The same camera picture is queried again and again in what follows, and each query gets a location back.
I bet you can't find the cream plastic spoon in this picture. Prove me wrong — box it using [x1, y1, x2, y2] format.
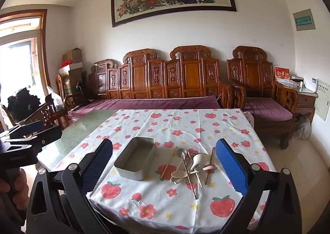
[189, 153, 210, 174]
[171, 169, 190, 185]

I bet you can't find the carved wooden sofa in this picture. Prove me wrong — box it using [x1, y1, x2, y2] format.
[88, 46, 232, 109]

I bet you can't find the carved wooden chair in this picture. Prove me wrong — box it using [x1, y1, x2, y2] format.
[18, 95, 70, 131]

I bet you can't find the pale wooden chopstick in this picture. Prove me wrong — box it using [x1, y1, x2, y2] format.
[160, 146, 178, 180]
[192, 165, 203, 188]

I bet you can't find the clear plastic bag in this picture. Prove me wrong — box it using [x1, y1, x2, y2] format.
[294, 114, 312, 139]

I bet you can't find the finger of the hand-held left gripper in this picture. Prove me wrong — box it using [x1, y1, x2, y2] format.
[10, 120, 49, 138]
[5, 125, 64, 147]

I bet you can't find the grey wall panel box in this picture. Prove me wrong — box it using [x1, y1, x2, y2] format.
[292, 9, 316, 31]

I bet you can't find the purple sofa cushion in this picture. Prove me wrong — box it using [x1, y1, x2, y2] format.
[67, 95, 223, 121]

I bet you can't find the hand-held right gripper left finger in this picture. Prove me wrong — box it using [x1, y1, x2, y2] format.
[26, 138, 114, 234]

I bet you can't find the cream plastic fork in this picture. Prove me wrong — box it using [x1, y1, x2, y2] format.
[191, 164, 218, 174]

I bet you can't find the black cloth pile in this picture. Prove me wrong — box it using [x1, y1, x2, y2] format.
[6, 87, 42, 123]

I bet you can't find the red box on side table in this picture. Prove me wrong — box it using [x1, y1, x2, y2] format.
[275, 66, 290, 81]

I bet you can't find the wooden door frame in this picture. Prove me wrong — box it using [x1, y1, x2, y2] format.
[0, 9, 52, 90]

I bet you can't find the brown cardboard box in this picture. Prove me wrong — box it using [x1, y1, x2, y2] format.
[62, 48, 83, 68]

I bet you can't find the metal spoon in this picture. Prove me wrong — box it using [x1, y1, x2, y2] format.
[178, 148, 189, 169]

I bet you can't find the carved wooden armchair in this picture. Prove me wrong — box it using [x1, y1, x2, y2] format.
[226, 46, 299, 150]

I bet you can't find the wooden side table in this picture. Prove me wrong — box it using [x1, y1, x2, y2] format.
[275, 80, 319, 123]

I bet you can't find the purple armchair cushion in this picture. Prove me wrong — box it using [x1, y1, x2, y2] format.
[244, 97, 293, 122]

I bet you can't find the white cardboard box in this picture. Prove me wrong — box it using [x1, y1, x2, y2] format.
[59, 62, 83, 76]

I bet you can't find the brown wooden chopstick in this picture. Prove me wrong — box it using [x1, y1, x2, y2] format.
[205, 146, 215, 185]

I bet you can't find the pile of spoons and chopsticks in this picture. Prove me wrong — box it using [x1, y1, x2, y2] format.
[179, 155, 198, 200]

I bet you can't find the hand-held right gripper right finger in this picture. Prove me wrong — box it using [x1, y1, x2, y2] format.
[216, 138, 303, 234]

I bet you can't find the white blue box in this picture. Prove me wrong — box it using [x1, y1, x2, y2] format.
[304, 77, 319, 92]

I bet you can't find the person's left hand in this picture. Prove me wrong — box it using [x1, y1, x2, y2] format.
[0, 169, 29, 215]

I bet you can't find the metal rectangular tray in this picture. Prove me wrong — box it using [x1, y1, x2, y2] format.
[114, 136, 158, 181]

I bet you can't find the strawberry flower print tablecloth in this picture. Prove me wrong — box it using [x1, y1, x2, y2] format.
[50, 109, 274, 234]

